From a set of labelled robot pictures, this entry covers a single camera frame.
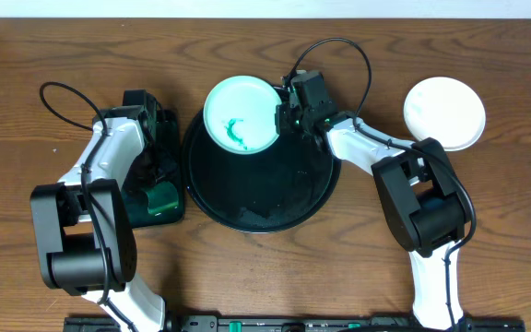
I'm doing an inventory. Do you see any green yellow scrub sponge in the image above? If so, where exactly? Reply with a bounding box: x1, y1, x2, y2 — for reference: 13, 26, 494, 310
143, 182, 180, 216

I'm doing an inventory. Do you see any pale green plate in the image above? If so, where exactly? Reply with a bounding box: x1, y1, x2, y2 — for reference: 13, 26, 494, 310
203, 76, 282, 155

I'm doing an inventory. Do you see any white plate smeared green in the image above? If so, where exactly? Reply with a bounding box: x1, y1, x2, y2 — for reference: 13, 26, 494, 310
403, 77, 487, 151

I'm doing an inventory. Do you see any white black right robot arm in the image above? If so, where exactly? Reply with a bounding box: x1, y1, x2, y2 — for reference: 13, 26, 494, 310
275, 87, 477, 331

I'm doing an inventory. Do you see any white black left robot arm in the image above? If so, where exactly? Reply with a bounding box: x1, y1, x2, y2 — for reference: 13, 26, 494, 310
30, 103, 183, 331

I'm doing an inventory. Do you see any dark green rectangular tray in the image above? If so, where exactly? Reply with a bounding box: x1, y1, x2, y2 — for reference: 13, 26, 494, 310
122, 110, 184, 228

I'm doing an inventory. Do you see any round black tray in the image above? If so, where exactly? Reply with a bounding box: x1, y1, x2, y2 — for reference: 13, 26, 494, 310
181, 111, 341, 233

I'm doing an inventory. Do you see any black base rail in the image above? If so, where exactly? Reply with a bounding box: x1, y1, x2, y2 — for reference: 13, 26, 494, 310
62, 313, 526, 332

